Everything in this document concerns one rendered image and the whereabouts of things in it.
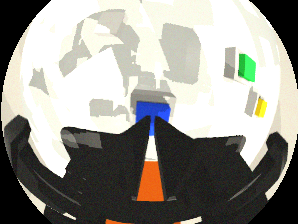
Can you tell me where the yellow button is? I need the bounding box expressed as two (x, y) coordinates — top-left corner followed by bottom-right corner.
(245, 89), (267, 120)

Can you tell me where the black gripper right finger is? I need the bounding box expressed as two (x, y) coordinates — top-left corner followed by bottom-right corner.
(154, 116), (246, 201)

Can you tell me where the blue button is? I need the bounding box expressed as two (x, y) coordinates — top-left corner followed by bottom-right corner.
(129, 89), (177, 136)

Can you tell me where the green button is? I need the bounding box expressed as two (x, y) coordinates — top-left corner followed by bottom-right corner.
(223, 47), (257, 87)

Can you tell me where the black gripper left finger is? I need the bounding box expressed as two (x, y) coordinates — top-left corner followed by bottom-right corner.
(60, 116), (152, 201)

